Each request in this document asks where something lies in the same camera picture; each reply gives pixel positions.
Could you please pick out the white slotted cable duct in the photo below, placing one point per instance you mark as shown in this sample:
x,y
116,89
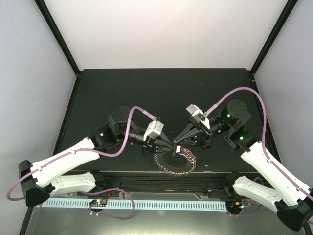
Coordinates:
x,y
114,204

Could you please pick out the metal disc with keyrings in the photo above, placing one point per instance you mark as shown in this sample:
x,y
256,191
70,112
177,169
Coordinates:
x,y
179,165

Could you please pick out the black frame post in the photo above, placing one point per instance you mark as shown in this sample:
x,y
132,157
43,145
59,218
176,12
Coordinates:
x,y
45,12
284,15

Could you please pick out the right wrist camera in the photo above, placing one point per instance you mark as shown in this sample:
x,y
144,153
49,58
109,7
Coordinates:
x,y
198,115

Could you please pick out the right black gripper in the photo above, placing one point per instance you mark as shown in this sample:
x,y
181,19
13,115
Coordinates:
x,y
204,138

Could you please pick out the small silver key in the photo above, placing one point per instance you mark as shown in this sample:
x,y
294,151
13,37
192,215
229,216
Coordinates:
x,y
177,149

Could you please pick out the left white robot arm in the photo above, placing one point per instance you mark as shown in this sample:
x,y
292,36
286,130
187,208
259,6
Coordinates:
x,y
43,179

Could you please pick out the small circuit board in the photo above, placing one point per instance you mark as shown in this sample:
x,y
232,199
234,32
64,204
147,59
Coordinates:
x,y
98,203

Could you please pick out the black front rail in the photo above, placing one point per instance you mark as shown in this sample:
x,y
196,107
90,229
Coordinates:
x,y
161,182

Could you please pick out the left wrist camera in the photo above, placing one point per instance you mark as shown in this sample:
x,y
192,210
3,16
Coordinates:
x,y
153,130

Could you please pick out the black frame post right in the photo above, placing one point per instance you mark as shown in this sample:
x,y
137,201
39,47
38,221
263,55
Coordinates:
x,y
284,15

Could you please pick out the black frame post left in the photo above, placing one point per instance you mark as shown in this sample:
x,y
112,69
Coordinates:
x,y
45,12

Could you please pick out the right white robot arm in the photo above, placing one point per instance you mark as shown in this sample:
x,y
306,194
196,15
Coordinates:
x,y
288,197

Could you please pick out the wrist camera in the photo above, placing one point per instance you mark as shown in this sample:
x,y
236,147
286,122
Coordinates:
x,y
153,130
198,115

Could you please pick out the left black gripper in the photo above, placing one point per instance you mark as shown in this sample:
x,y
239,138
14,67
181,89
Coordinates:
x,y
149,144

